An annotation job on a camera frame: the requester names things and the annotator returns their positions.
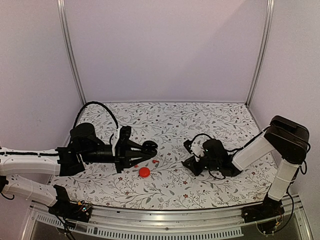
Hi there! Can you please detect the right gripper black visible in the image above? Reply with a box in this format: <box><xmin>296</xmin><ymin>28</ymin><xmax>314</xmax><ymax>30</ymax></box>
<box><xmin>182</xmin><ymin>156</ymin><xmax>220</xmax><ymax>177</ymax></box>

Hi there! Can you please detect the red round charging case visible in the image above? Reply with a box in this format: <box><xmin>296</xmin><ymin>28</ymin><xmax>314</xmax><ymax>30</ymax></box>
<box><xmin>138</xmin><ymin>167</ymin><xmax>151</xmax><ymax>178</ymax></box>

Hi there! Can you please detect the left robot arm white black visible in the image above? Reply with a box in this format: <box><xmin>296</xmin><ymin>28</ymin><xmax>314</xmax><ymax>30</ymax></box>
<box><xmin>0</xmin><ymin>123</ymin><xmax>158</xmax><ymax>217</ymax></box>

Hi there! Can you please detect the aluminium frame post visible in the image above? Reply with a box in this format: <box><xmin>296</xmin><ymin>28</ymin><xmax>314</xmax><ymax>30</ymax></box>
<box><xmin>56</xmin><ymin>0</ymin><xmax>87</xmax><ymax>105</ymax></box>
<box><xmin>245</xmin><ymin>0</ymin><xmax>275</xmax><ymax>108</ymax></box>

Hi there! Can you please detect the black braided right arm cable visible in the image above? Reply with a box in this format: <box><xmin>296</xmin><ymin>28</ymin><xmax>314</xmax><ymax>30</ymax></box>
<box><xmin>189</xmin><ymin>133</ymin><xmax>213</xmax><ymax>151</ymax></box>

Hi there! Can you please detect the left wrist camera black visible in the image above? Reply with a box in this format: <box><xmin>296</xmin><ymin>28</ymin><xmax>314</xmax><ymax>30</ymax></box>
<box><xmin>110</xmin><ymin>125</ymin><xmax>132</xmax><ymax>156</ymax></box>

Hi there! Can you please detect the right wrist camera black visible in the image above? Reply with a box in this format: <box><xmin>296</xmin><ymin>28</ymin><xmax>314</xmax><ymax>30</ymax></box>
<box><xmin>183</xmin><ymin>140</ymin><xmax>205</xmax><ymax>159</ymax></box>

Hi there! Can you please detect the aluminium rail base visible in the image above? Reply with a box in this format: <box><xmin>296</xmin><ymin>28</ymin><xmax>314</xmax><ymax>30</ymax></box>
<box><xmin>22</xmin><ymin>195</ymin><xmax>313</xmax><ymax>240</ymax></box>

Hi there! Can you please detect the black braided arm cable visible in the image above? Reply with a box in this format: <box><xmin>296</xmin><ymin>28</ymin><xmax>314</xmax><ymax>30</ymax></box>
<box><xmin>73</xmin><ymin>101</ymin><xmax>120</xmax><ymax>131</ymax></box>
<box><xmin>189</xmin><ymin>133</ymin><xmax>213</xmax><ymax>151</ymax></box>

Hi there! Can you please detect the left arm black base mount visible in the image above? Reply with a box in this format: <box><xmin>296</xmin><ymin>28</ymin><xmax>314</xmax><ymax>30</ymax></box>
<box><xmin>48</xmin><ymin>184</ymin><xmax>92</xmax><ymax>223</ymax></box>

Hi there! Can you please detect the aluminium frame post left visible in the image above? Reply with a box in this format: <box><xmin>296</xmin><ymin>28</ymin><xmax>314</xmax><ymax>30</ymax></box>
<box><xmin>56</xmin><ymin>0</ymin><xmax>87</xmax><ymax>105</ymax></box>

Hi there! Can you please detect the aluminium frame post right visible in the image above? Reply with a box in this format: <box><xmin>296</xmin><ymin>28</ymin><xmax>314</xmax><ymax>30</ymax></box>
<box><xmin>245</xmin><ymin>0</ymin><xmax>275</xmax><ymax>108</ymax></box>

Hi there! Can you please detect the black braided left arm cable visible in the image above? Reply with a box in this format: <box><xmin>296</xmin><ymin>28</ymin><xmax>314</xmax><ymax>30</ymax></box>
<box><xmin>73</xmin><ymin>101</ymin><xmax>120</xmax><ymax>131</ymax></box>

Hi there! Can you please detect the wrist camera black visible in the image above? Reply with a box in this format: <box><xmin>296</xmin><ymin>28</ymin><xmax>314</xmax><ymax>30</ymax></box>
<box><xmin>110</xmin><ymin>125</ymin><xmax>132</xmax><ymax>156</ymax></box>
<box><xmin>183</xmin><ymin>140</ymin><xmax>205</xmax><ymax>159</ymax></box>

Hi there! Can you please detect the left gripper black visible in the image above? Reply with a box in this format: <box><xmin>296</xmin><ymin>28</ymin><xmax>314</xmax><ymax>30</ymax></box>
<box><xmin>80</xmin><ymin>140</ymin><xmax>151</xmax><ymax>174</ymax></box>

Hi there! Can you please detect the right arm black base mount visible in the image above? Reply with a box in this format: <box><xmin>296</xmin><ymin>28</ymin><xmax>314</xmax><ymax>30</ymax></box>
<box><xmin>241</xmin><ymin>195</ymin><xmax>285</xmax><ymax>223</ymax></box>

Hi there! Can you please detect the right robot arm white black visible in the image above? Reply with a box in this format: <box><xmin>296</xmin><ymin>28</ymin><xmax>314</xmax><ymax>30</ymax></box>
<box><xmin>182</xmin><ymin>115</ymin><xmax>311</xmax><ymax>221</ymax></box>

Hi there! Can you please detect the black earbud charging case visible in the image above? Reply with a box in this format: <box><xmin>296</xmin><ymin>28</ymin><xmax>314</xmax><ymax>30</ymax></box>
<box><xmin>142</xmin><ymin>140</ymin><xmax>158</xmax><ymax>155</ymax></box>

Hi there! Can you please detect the floral patterned table mat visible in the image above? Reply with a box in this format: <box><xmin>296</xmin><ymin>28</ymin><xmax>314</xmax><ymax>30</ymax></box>
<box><xmin>51</xmin><ymin>102</ymin><xmax>277</xmax><ymax>210</ymax></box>

